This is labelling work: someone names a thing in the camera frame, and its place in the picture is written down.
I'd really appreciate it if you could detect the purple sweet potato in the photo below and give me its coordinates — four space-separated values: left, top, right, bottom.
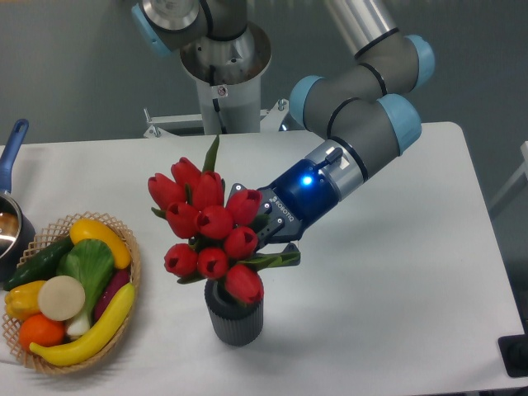
93 269 130 323

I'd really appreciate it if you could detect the red tulip bouquet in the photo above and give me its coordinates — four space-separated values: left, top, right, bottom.
147 134 301 306

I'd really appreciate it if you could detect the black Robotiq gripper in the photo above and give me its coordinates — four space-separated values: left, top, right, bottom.
227 159 339 268

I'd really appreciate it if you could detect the green cucumber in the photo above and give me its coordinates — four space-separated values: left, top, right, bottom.
3 236 73 291

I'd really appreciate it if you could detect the green bok choy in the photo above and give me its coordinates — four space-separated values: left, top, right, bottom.
56 239 114 340

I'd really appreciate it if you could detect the beige round disc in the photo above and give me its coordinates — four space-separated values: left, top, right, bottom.
37 276 85 322

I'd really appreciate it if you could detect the black device at edge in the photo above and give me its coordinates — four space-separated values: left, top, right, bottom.
497 334 527 378

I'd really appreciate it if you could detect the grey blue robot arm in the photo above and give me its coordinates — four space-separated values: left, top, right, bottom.
132 1 435 270

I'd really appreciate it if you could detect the yellow bell pepper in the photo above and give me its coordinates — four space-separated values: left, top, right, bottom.
4 280 46 321

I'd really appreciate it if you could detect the dark grey ribbed vase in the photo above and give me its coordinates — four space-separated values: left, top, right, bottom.
205 280 264 347

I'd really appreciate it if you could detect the yellow squash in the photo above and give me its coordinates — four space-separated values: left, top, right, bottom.
69 218 131 270

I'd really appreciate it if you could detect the white frame at right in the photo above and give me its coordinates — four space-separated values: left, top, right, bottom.
488 141 527 219

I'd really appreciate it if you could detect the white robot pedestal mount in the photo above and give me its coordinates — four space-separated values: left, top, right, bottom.
144 22 290 138

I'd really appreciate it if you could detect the orange fruit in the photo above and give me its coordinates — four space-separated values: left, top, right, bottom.
18 313 65 351

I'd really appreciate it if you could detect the blue handled saucepan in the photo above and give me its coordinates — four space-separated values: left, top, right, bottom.
1 119 35 282

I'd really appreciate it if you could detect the yellow banana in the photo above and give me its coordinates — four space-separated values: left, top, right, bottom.
30 283 135 366

